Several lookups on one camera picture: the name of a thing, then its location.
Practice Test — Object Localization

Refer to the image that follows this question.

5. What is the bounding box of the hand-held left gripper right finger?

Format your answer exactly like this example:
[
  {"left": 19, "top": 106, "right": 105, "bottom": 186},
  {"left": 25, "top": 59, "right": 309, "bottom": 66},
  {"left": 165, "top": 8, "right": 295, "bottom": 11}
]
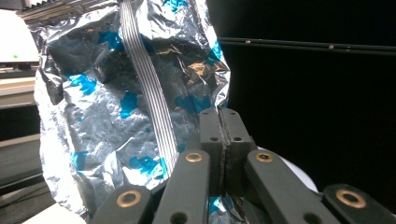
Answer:
[{"left": 219, "top": 106, "right": 342, "bottom": 224}]

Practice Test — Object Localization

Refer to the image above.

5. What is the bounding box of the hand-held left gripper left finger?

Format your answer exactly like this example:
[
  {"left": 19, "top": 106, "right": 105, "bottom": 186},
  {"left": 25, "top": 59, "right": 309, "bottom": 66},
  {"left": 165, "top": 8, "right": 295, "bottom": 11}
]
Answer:
[{"left": 151, "top": 106, "right": 224, "bottom": 224}]

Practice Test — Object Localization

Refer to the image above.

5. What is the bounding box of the white lidded trash bin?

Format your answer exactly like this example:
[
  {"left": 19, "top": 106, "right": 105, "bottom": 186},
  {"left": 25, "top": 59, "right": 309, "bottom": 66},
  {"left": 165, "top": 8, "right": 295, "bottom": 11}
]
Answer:
[{"left": 256, "top": 145, "right": 319, "bottom": 194}]

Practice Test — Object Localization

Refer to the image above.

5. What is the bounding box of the silver foil snack bag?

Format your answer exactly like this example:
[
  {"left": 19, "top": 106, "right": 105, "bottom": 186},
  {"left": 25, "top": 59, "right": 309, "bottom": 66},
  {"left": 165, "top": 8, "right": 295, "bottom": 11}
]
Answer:
[{"left": 29, "top": 0, "right": 232, "bottom": 224}]

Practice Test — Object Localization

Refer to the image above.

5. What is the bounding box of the black metal rod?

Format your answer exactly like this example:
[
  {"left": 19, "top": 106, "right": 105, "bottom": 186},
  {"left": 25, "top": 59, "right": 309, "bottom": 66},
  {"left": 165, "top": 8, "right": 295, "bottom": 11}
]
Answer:
[{"left": 217, "top": 36, "right": 396, "bottom": 58}]

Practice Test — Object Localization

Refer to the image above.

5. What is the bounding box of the white device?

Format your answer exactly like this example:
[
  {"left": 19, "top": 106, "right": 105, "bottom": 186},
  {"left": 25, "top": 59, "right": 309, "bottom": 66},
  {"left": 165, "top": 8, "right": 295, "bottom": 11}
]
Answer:
[{"left": 0, "top": 8, "right": 41, "bottom": 64}]

